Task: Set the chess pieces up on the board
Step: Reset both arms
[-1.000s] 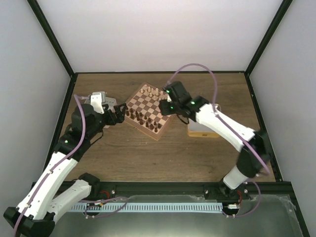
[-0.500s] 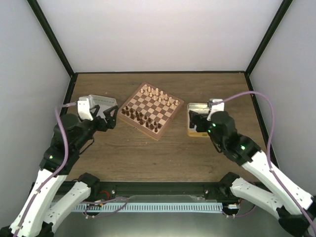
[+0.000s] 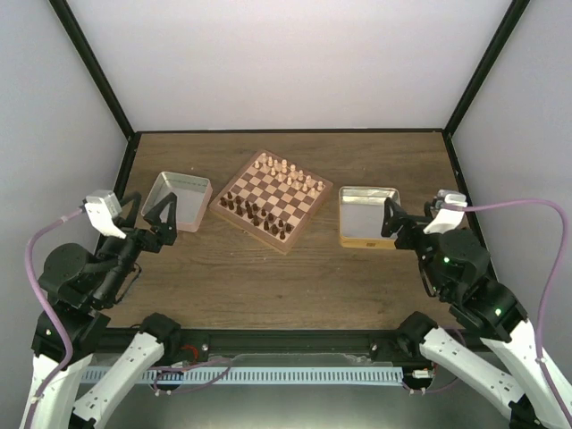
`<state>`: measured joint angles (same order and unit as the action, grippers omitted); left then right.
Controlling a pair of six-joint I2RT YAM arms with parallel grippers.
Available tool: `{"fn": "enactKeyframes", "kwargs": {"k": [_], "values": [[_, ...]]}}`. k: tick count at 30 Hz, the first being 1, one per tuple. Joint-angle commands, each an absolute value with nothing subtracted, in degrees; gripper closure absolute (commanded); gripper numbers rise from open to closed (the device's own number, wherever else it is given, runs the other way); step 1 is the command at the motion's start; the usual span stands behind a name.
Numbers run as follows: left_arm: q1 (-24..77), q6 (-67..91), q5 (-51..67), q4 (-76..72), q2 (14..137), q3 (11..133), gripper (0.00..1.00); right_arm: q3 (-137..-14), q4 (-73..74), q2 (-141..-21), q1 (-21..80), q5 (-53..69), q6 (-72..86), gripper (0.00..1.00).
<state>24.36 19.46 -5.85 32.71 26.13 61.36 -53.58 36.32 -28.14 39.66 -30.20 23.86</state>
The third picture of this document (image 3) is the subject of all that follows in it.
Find wooden chess board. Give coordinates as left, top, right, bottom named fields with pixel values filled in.
left=209, top=149, right=333, bottom=254

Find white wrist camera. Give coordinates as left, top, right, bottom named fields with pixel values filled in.
left=84, top=189, right=126, bottom=240
left=423, top=189, right=468, bottom=235

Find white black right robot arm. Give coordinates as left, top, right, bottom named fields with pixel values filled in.
left=381, top=189, right=571, bottom=428

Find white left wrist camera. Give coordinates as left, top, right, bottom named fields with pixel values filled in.
left=84, top=189, right=126, bottom=240

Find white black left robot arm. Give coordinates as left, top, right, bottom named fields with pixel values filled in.
left=20, top=189, right=183, bottom=428

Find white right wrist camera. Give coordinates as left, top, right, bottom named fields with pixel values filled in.
left=423, top=189, right=468, bottom=235

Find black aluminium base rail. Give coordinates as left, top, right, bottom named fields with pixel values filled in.
left=179, top=329, right=412, bottom=364

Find white slotted cable duct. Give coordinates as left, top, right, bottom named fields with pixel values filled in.
left=82, top=365, right=403, bottom=385

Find pink tin box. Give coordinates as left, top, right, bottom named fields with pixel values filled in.
left=141, top=172, right=213, bottom=232

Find gold tin box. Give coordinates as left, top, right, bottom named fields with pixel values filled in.
left=339, top=186, right=400, bottom=249

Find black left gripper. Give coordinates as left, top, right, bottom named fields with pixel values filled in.
left=97, top=189, right=181, bottom=305

